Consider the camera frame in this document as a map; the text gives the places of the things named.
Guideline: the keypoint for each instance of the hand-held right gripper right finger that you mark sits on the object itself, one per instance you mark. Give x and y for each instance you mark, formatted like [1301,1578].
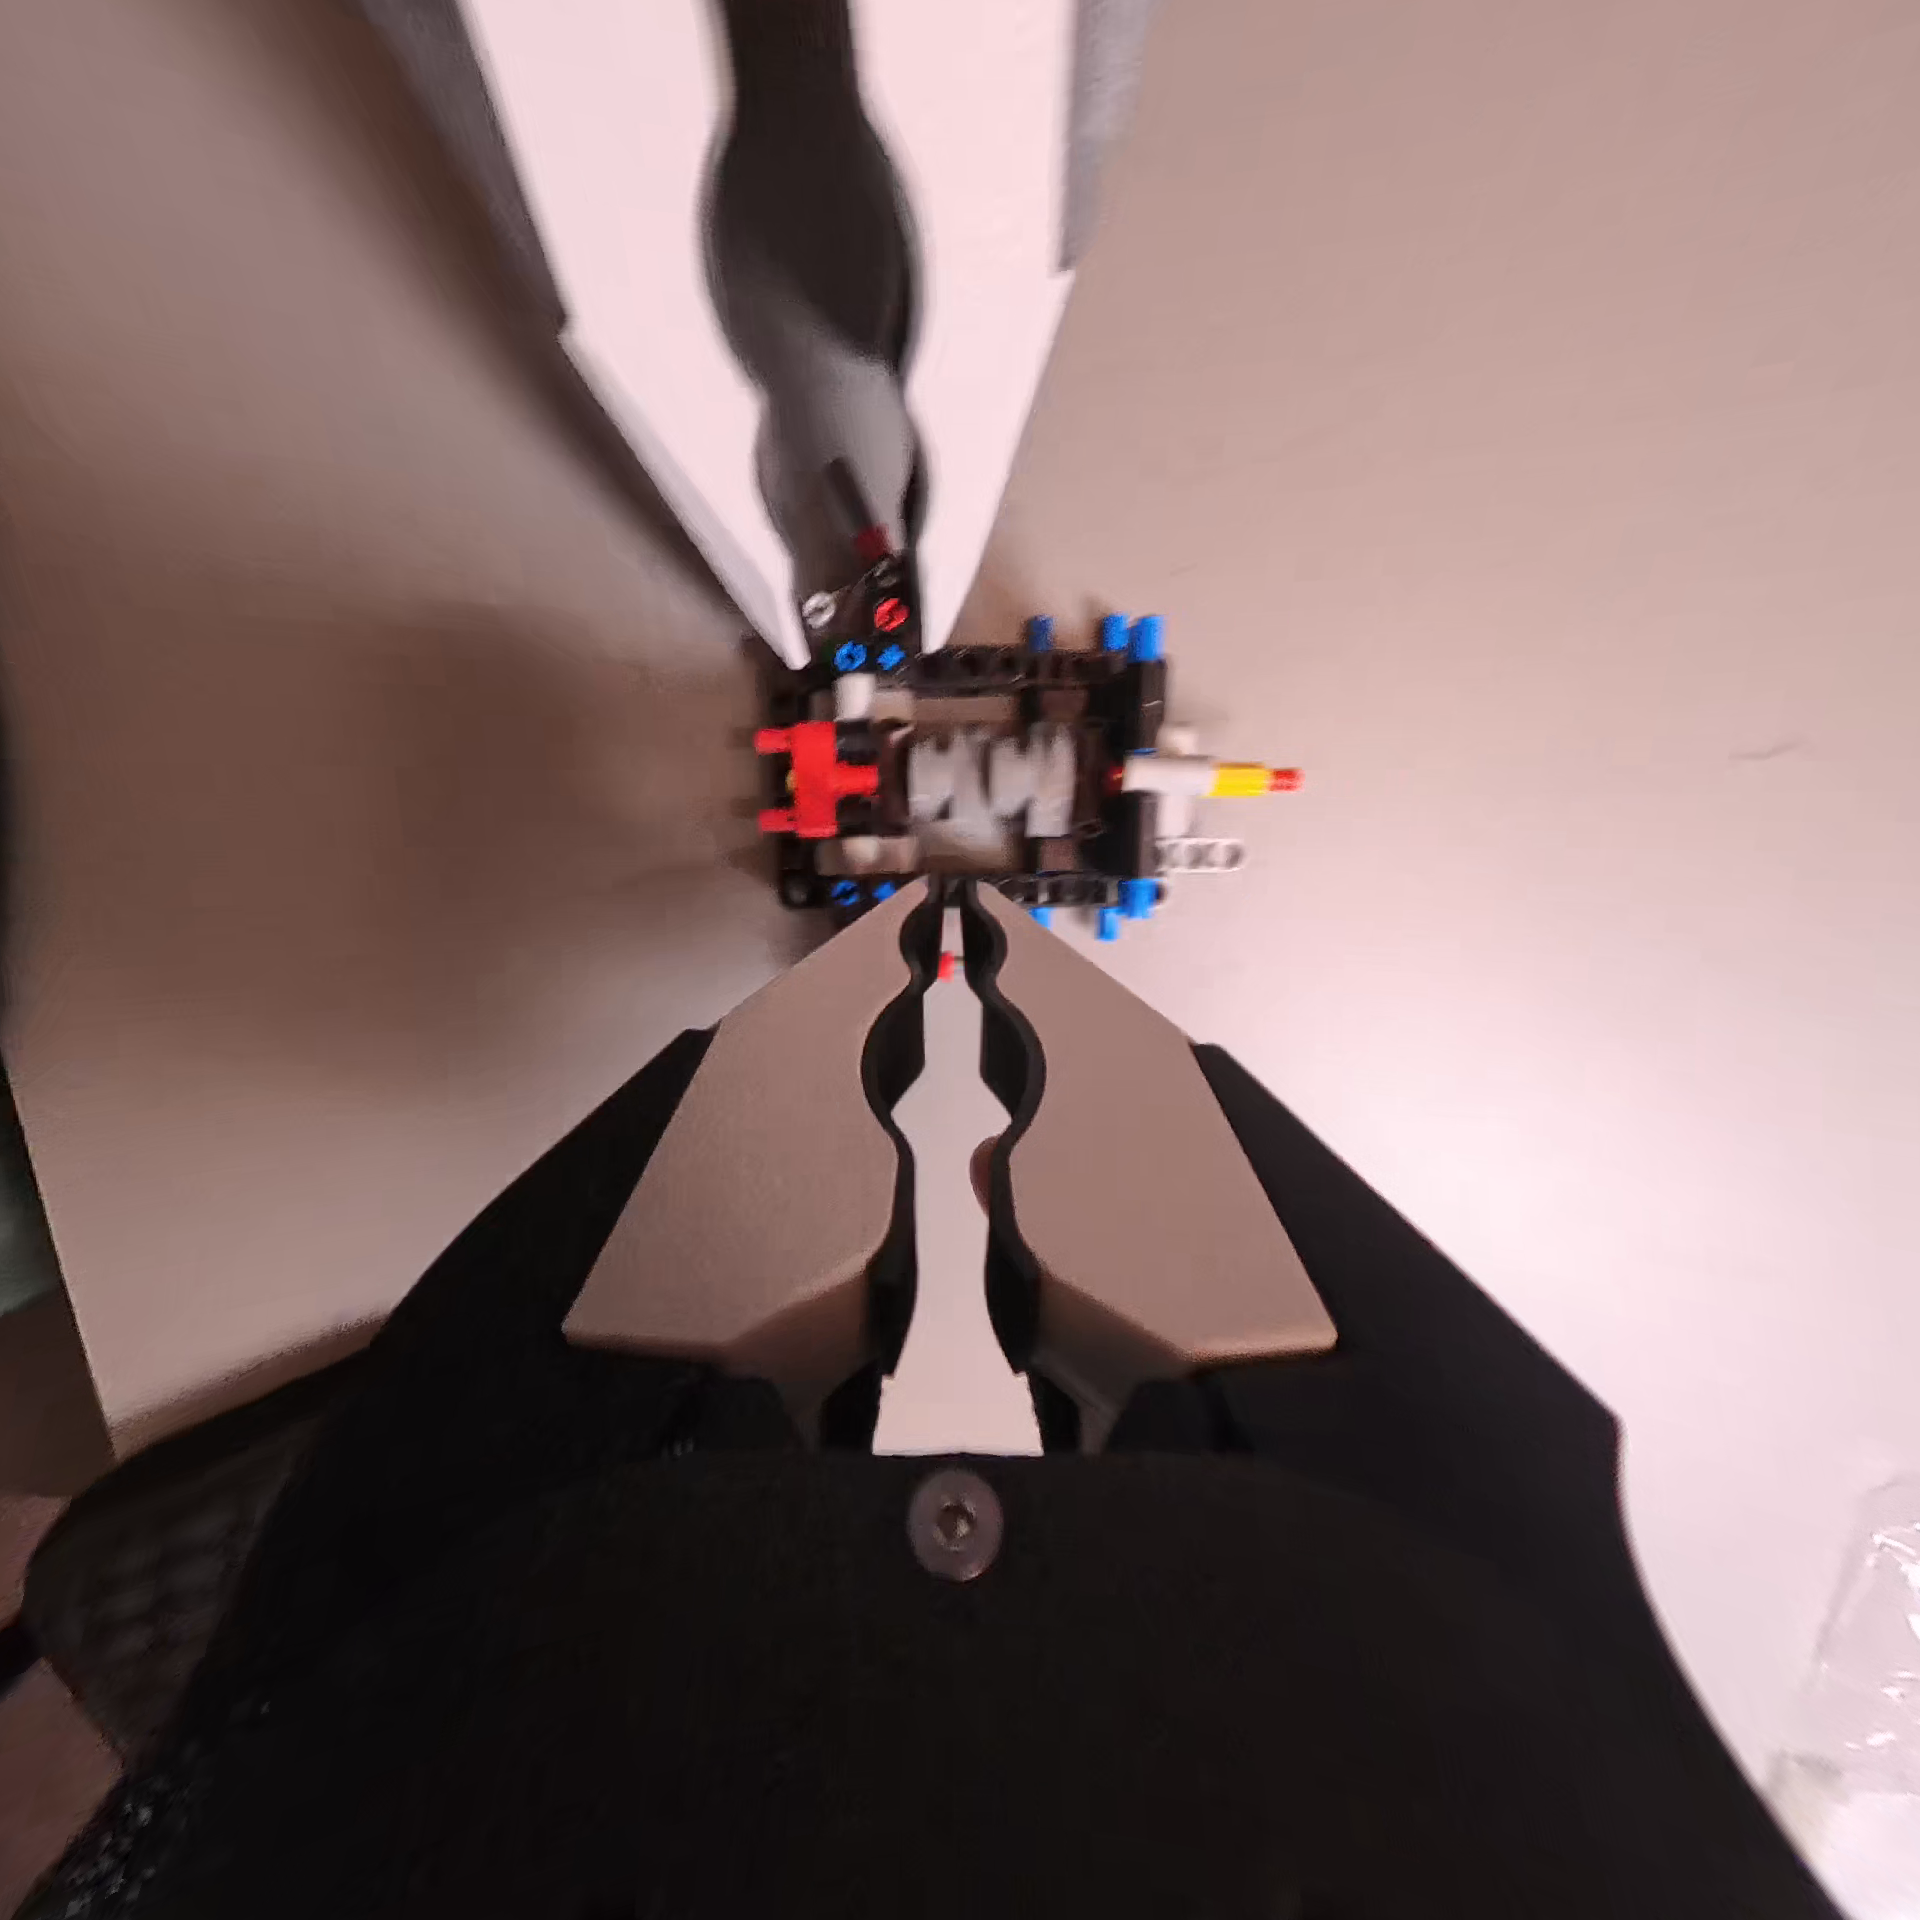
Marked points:
[1154,1200]

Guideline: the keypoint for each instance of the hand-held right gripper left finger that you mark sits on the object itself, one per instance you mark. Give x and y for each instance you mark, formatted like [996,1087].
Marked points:
[751,1200]

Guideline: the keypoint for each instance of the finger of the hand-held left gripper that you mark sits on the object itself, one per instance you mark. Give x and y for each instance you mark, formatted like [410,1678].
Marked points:
[990,225]
[631,225]

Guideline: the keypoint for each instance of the black lego beam subassembly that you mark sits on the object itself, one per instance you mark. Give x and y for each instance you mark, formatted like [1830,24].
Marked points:
[951,901]

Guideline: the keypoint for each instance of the lego chassis assembly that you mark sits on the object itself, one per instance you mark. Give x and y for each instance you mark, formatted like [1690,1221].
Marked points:
[974,780]

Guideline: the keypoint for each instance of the person's right hand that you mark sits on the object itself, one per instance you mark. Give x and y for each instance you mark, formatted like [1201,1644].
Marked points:
[985,1179]

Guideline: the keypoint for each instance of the black mesh chair seat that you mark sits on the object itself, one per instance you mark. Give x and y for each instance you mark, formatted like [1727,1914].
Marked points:
[135,1574]

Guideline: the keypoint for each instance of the crumpled clear plastic bag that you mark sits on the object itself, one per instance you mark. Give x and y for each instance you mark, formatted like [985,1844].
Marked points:
[1860,1650]

